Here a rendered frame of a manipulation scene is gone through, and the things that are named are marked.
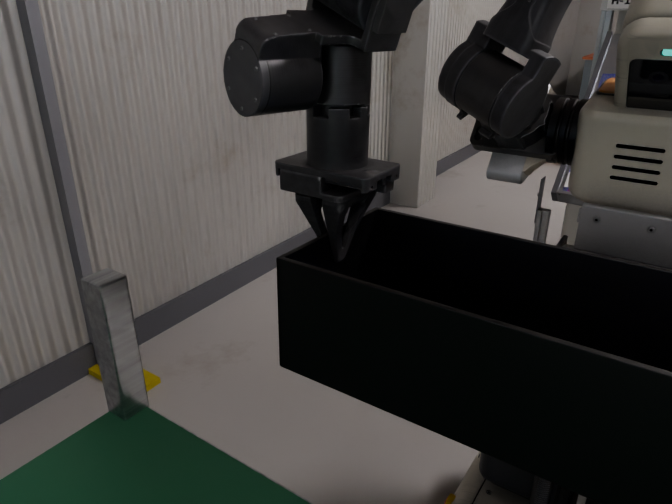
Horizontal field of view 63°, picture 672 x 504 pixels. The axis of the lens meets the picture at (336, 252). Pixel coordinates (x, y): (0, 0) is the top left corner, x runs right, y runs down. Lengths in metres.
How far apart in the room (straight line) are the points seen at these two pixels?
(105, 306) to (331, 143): 0.25
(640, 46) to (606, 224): 0.21
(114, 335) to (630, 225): 0.59
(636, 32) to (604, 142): 0.14
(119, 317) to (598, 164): 0.57
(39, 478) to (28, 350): 1.70
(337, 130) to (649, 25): 0.34
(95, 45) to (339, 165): 1.76
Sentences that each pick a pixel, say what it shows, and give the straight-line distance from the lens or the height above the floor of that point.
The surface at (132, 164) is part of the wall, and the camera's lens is 2.30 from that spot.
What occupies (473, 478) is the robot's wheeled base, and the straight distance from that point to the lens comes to 1.48.
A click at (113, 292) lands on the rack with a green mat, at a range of 0.54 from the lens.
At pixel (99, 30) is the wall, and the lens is 2.20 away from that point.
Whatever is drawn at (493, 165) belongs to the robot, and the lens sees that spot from 0.80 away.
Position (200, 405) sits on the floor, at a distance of 2.13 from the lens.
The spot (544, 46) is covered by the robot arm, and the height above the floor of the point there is 1.28.
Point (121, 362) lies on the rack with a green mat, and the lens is 0.57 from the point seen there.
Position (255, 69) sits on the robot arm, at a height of 1.28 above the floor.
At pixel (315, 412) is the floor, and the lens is 2.04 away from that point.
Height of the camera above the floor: 1.33
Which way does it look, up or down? 24 degrees down
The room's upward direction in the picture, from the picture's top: straight up
